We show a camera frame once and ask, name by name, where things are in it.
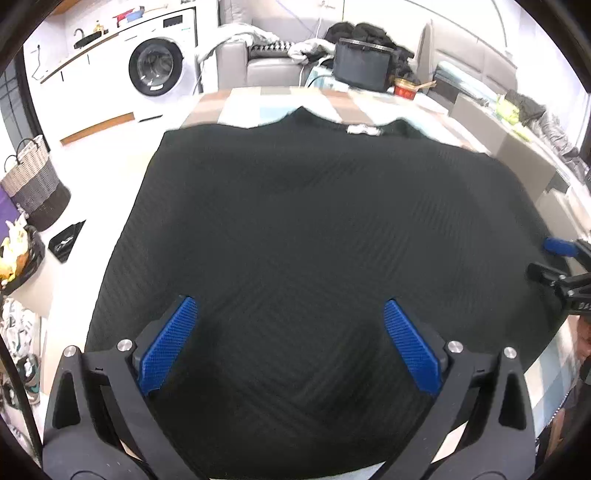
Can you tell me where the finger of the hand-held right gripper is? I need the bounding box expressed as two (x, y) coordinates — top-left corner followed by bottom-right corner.
(542, 235), (591, 260)
(527, 261), (591, 317)

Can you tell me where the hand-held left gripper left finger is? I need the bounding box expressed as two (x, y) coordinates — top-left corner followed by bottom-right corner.
(44, 295), (199, 462)

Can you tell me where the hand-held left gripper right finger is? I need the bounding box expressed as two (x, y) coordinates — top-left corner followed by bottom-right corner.
(383, 299), (536, 462)

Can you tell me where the black knit sweater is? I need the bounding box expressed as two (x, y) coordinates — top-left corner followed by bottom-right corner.
(83, 106), (571, 480)

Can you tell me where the pile of grey clothes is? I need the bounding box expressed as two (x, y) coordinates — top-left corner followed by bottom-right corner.
(507, 90), (591, 182)

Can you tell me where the pile of black clothes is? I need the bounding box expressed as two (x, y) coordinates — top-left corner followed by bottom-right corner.
(322, 20), (417, 85)

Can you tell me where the cardboard box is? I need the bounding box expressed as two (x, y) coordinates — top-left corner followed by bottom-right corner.
(449, 92), (575, 197)

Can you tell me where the small black bag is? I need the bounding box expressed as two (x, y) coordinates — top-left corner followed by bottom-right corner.
(48, 220), (87, 264)

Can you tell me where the green bag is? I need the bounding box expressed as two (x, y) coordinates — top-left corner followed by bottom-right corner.
(495, 90), (533, 126)

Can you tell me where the woven laundry basket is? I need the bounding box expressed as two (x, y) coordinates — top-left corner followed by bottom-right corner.
(0, 135), (73, 232)

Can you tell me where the purple bag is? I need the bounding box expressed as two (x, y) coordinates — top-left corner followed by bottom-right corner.
(0, 185), (29, 243)

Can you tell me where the grey sofa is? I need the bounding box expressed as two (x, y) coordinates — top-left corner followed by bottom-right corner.
(418, 17), (520, 108)

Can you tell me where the red bowl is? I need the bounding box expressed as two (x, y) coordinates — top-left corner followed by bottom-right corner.
(392, 78), (437, 100)

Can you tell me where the checked blanket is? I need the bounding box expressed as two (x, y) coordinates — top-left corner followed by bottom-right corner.
(179, 85), (591, 444)

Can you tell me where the black storage box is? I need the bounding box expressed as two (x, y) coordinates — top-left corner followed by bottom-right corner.
(331, 38), (399, 93)

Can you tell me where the white washing machine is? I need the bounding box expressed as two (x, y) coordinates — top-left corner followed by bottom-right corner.
(116, 6), (200, 123)

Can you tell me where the grey armchair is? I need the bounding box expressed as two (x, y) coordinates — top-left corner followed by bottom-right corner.
(215, 28), (326, 90)

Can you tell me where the white throw blanket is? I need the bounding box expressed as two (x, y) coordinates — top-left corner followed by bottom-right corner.
(198, 23), (274, 63)

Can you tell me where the black sink faucet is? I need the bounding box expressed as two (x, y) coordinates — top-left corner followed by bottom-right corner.
(73, 28), (110, 48)

